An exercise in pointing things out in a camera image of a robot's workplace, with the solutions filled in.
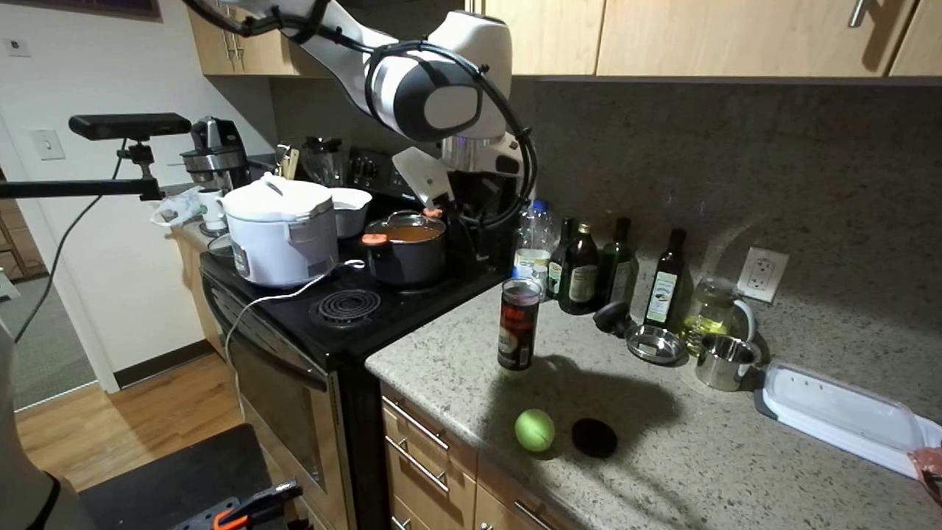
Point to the white rice cooker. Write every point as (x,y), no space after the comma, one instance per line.
(280,230)

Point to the wooden lower cabinet drawers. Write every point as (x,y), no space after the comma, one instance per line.
(443,484)

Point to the black can lid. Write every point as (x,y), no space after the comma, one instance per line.
(596,436)

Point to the glass olive oil cruet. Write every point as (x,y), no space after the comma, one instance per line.
(715,309)

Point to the wooden upper cabinets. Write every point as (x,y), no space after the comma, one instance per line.
(646,37)

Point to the dark green oil bottle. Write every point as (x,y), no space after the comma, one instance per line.
(577,271)

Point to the small steel pot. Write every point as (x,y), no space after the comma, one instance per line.
(729,364)

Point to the small steel bowl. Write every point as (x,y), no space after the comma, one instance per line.
(654,346)

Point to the green tennis ball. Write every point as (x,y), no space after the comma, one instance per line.
(533,431)

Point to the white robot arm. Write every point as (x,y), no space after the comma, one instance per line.
(445,94)

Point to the black kitchen stove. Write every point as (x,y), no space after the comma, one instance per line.
(302,378)

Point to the black wine bottle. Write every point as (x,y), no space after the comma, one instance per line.
(665,281)

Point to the black cooking pot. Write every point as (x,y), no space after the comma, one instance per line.
(405,247)

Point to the white wall outlet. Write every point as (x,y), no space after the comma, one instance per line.
(761,274)

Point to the large clear water bottle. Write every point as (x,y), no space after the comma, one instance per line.
(536,240)

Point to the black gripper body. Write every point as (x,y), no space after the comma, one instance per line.
(486,212)

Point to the white plastic tray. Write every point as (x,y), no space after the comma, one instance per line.
(855,420)

